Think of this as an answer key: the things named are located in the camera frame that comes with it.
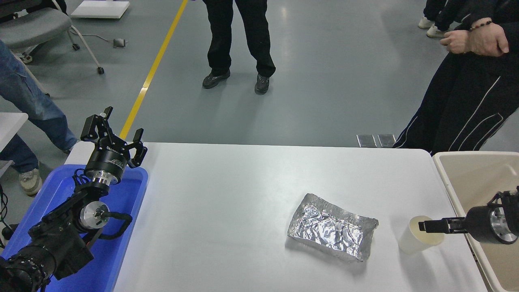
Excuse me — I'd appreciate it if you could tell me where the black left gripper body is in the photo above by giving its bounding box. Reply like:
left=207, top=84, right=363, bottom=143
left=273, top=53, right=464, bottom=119
left=84, top=143, right=129, bottom=183

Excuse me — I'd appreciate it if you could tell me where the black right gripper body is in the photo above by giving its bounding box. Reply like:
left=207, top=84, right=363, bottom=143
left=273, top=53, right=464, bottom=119
left=464, top=206, right=496, bottom=244

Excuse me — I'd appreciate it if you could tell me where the white paper cup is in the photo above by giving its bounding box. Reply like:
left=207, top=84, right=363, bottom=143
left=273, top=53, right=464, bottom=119
left=398, top=215, right=446, bottom=255

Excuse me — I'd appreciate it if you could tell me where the large pale dustbin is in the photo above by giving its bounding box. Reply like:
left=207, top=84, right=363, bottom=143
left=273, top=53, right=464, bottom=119
left=432, top=151, right=519, bottom=292

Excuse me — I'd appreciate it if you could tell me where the person's bare hand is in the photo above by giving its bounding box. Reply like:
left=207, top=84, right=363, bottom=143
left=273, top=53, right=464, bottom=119
left=440, top=29, right=471, bottom=54

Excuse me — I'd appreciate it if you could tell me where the person's braceleted hand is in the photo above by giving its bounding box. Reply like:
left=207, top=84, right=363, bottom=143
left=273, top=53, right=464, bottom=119
left=470, top=22, right=509, bottom=56

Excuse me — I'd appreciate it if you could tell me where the blue plastic tray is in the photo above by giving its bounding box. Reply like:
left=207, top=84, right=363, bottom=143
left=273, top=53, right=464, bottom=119
left=0, top=164, right=149, bottom=292

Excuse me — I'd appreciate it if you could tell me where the person in jeans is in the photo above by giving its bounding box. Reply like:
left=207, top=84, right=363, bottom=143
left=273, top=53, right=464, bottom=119
left=0, top=39, right=79, bottom=196

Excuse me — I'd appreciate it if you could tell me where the small white side table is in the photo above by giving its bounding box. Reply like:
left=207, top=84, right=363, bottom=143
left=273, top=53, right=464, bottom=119
left=0, top=112, right=29, bottom=154

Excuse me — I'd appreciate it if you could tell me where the crumpled silver foil tray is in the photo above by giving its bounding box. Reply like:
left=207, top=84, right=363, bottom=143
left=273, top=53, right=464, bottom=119
left=287, top=193, right=379, bottom=262

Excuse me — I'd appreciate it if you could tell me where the person in striped black trousers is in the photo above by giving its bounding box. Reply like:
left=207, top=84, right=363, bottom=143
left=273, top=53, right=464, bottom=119
left=392, top=0, right=519, bottom=155

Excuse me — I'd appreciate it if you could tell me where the white flat board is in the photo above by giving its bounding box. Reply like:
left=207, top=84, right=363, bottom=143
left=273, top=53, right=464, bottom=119
left=71, top=0, right=130, bottom=19

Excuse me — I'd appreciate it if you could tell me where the grey office chair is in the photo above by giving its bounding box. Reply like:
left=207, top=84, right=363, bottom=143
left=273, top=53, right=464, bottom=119
left=0, top=0, right=105, bottom=75

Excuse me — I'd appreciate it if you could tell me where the person with dark shoes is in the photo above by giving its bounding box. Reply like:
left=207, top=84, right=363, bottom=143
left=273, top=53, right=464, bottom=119
left=202, top=0, right=276, bottom=94

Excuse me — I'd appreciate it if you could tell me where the person with white shoes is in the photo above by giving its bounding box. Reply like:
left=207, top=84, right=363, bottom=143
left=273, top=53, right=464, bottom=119
left=418, top=0, right=467, bottom=39

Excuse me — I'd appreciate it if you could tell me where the thin grey pedal cable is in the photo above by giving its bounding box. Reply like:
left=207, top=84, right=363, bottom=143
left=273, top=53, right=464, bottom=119
left=79, top=34, right=115, bottom=43

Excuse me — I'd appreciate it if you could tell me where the black hanging cable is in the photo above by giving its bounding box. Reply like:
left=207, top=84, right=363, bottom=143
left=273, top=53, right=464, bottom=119
left=0, top=185, right=10, bottom=228

